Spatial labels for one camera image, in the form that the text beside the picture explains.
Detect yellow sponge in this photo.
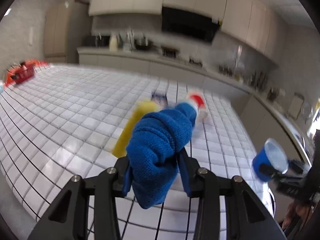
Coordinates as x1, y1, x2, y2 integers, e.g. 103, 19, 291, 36
112, 101, 161, 158

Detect white kitchen island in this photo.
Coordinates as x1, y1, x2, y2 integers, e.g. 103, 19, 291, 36
0, 63, 276, 240

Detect red basket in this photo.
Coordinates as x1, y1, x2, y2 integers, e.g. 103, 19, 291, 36
4, 60, 48, 87

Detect blue paper cup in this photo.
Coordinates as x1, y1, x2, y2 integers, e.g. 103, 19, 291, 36
252, 138, 289, 182

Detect white cutting board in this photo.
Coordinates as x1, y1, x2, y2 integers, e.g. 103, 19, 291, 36
287, 92, 304, 120

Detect black range hood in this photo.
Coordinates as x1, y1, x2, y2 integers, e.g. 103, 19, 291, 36
161, 7, 221, 43

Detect blue white milk carton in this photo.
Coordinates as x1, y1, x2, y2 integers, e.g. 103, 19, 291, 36
151, 91, 168, 107

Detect steel pot with lid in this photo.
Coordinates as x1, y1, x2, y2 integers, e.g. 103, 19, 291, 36
134, 37, 153, 51

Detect round metal steamer tray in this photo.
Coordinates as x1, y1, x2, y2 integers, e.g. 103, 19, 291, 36
300, 101, 313, 121

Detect toaster oven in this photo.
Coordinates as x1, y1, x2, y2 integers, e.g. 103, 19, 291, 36
82, 35, 110, 47

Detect blue knitted cloth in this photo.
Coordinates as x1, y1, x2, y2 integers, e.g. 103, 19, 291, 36
126, 100, 199, 209

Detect red paper cup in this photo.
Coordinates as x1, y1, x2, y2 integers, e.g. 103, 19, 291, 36
186, 92, 208, 122

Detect upper wall cabinets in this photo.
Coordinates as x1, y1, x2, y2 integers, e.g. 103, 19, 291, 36
88, 0, 285, 62

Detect white electric kettle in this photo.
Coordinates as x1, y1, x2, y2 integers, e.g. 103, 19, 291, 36
109, 34, 118, 52

